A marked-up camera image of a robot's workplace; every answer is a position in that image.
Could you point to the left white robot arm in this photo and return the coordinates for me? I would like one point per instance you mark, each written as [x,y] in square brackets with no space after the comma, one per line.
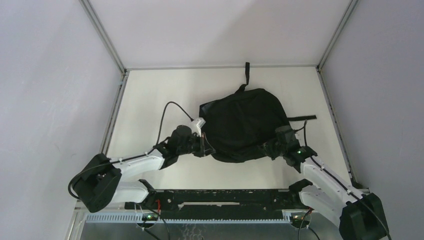
[104,181]

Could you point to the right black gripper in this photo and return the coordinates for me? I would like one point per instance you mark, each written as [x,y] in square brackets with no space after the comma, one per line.
[268,147]

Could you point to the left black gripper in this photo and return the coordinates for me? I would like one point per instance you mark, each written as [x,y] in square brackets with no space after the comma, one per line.
[204,148]

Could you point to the black student backpack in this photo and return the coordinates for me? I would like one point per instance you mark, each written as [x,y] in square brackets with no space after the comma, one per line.
[239,125]

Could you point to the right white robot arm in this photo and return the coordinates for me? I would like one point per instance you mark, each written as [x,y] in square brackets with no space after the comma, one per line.
[358,216]

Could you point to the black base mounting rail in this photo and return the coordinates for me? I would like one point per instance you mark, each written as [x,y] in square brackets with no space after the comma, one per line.
[220,202]

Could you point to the white slotted cable duct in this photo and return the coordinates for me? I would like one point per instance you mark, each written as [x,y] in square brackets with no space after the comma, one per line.
[150,218]

